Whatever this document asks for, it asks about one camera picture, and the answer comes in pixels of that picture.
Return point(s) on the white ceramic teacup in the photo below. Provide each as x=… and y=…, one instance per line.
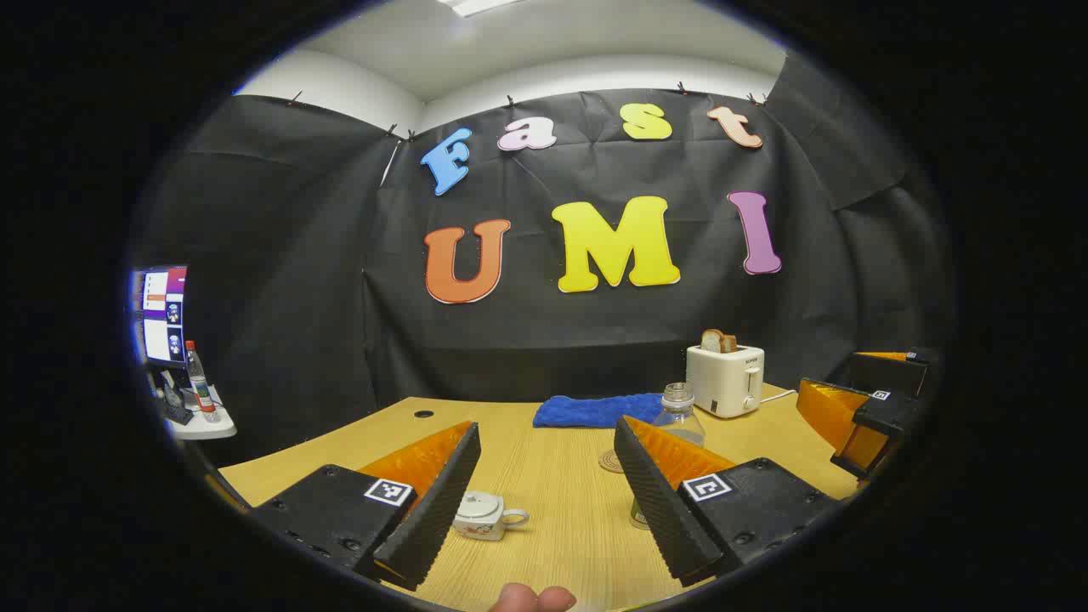
x=480, y=525

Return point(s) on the green label water bottle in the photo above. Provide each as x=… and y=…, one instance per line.
x=680, y=421

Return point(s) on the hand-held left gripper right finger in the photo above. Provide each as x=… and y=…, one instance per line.
x=663, y=501

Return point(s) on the black backdrop cloth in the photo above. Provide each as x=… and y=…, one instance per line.
x=297, y=255

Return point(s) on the red label plastic bottle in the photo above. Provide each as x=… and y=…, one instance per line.
x=202, y=387

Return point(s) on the toasted bread slice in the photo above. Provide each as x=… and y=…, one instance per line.
x=731, y=343
x=711, y=341

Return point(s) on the round woven coaster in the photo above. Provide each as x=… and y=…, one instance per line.
x=610, y=461

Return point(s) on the blue towel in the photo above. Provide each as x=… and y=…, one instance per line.
x=595, y=410

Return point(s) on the computer monitor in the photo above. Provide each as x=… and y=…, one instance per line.
x=163, y=314

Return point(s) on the ceiling light panel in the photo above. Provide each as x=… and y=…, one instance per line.
x=476, y=6

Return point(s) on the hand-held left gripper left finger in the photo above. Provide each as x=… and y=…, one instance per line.
x=433, y=510

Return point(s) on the white side table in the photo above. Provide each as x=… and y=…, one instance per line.
x=208, y=427

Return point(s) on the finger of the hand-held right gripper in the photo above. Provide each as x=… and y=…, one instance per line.
x=888, y=412
x=888, y=371

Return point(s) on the white toaster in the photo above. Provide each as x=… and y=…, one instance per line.
x=722, y=382

